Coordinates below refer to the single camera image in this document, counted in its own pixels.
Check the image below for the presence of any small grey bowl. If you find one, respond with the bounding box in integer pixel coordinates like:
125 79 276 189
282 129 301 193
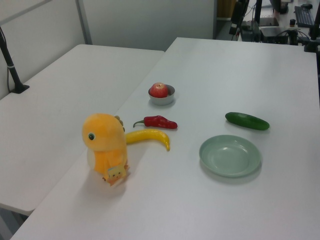
147 84 176 106

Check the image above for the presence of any yellow paper toy tag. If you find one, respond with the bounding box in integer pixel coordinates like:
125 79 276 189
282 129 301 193
106 163 128 187

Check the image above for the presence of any black electronics box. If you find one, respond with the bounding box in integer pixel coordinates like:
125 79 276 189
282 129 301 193
259 26 289 44

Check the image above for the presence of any orange plush bird toy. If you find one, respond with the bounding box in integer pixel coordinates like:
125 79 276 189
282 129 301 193
82 113 132 188

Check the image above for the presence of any red apple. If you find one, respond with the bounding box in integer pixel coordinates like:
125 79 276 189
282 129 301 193
148 82 169 99

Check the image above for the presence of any green cucumber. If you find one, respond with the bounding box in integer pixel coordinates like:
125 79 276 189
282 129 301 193
224 111 271 131

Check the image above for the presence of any black camera stand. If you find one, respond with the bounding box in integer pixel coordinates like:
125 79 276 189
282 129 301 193
303 0 320 53

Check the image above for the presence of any black keyboard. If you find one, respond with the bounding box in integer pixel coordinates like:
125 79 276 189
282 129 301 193
293 5 317 28

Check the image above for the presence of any green plastic plate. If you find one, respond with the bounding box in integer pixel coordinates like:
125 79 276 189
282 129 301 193
198 134 262 178

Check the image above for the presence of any black pole with base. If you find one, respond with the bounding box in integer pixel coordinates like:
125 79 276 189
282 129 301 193
0 25 30 95

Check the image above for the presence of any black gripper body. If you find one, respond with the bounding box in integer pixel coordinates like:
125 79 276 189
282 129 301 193
231 0 248 26

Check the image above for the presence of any yellow banana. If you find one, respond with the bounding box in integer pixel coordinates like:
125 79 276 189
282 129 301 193
124 128 172 152

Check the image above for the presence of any red chili pepper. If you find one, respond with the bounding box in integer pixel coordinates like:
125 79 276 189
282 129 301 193
132 115 179 130

